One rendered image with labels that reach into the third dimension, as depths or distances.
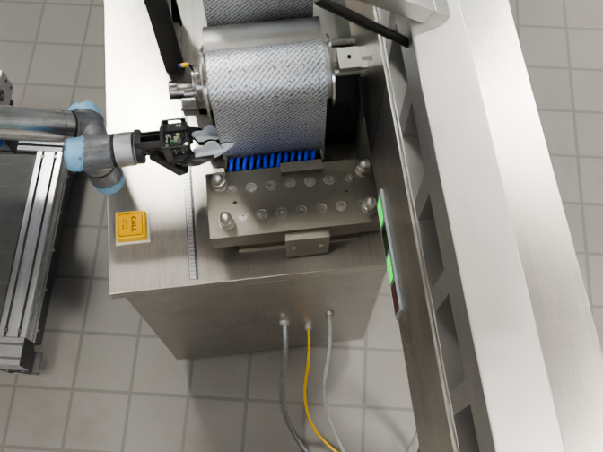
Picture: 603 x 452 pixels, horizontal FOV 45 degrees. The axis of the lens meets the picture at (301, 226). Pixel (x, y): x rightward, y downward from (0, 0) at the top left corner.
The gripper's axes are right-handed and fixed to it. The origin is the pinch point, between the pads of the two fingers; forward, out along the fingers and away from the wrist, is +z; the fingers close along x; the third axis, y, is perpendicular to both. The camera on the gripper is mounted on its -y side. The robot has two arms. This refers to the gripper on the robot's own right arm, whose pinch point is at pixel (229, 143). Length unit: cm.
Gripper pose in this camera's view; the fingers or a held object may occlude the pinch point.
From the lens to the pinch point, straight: 164.5
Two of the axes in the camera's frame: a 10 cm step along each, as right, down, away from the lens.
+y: 0.0, -3.7, -9.3
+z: 9.9, -1.1, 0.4
